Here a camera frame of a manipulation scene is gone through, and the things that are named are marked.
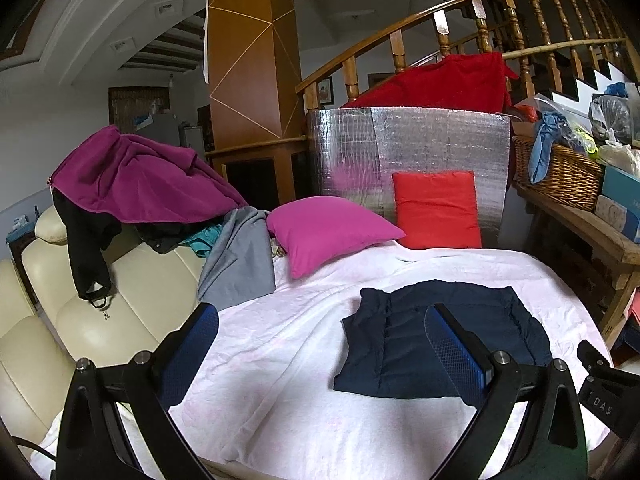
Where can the staircase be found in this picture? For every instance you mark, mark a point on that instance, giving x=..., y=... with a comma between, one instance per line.
x=590, y=85

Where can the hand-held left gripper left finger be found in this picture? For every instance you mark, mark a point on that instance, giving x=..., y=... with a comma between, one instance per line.
x=187, y=350

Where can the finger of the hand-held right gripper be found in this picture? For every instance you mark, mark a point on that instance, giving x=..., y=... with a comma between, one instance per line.
x=595, y=360

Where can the wicker basket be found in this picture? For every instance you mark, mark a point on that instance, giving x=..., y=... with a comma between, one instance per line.
x=565, y=180

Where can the dark crumpled garment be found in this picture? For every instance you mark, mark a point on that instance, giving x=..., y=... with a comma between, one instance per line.
x=162, y=237

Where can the cream leather sofa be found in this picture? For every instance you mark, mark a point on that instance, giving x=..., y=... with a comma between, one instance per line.
x=85, y=340

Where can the grey garment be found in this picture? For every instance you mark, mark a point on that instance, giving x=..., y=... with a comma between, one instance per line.
x=240, y=265

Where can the black hanging garment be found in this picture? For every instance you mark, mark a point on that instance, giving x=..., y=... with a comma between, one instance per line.
x=85, y=250

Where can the red fleece blanket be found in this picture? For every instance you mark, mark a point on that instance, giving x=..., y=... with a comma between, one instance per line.
x=440, y=85

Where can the teal garment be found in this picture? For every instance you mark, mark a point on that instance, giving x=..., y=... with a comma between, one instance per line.
x=202, y=242

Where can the wide framed picture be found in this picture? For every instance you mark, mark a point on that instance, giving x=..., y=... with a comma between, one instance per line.
x=377, y=80

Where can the white and blue box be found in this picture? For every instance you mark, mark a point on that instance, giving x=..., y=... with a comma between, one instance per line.
x=607, y=212

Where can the small framed picture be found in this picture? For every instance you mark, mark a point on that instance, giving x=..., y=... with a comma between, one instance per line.
x=325, y=91

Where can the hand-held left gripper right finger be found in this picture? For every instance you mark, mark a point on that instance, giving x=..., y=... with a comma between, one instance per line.
x=457, y=355

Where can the wooden bench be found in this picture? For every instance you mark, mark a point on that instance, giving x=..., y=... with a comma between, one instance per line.
x=575, y=230

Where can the grey refrigerator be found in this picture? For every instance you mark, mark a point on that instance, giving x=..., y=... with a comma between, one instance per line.
x=157, y=130

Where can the white plastic bag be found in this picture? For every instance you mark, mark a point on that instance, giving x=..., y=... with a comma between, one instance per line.
x=620, y=157

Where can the blue cloth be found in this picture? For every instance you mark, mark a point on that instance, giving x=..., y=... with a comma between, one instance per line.
x=542, y=150

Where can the silver foil insulation panel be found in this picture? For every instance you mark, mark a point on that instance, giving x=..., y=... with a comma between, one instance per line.
x=430, y=145

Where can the brown wooden door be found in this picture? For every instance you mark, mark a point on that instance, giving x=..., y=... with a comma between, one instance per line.
x=130, y=105

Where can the navy blue zip jacket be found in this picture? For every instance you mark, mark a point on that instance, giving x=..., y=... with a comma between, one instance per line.
x=395, y=345

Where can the magenta fleece jacket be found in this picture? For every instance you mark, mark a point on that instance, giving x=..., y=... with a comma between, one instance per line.
x=135, y=180

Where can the magenta pillow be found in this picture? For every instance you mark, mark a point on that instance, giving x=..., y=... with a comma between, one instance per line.
x=325, y=232

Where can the wooden stair railing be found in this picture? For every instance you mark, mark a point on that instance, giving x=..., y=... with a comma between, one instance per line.
x=440, y=15

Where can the yellow-green packet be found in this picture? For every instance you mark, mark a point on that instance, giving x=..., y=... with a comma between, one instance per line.
x=587, y=140

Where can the white refrigerator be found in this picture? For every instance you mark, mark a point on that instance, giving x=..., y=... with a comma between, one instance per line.
x=192, y=137

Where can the red pillow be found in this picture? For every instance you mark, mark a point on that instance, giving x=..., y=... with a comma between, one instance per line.
x=435, y=210

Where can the white blanket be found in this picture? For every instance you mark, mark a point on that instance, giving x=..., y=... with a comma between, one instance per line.
x=280, y=360

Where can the light blue cardboard box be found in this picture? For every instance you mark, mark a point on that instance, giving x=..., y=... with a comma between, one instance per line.
x=625, y=195

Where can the wooden pillar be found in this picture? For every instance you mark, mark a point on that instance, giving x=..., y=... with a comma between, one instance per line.
x=250, y=60

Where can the dark plastic bag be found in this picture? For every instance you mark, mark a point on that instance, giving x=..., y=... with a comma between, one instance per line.
x=610, y=117

